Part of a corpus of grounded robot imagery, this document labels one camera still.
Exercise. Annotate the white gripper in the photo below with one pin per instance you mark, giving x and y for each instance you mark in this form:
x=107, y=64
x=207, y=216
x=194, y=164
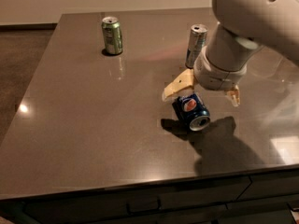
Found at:
x=215, y=76

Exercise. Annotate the blue pepsi can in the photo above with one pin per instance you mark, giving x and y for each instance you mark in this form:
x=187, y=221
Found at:
x=192, y=112

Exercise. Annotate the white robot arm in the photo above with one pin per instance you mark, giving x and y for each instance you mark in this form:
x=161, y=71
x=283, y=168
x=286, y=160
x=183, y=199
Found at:
x=244, y=27

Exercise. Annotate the silver slim energy can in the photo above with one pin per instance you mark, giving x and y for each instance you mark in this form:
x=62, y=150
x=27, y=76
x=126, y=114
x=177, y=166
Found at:
x=197, y=40

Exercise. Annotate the green soda can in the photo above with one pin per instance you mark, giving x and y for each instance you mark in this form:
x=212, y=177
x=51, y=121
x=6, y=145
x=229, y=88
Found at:
x=111, y=29

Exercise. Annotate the dark cabinet drawer front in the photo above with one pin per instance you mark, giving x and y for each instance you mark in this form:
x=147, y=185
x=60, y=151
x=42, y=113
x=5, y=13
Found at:
x=92, y=208

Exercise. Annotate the black drawer handle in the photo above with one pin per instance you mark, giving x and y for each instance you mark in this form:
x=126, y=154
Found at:
x=143, y=206

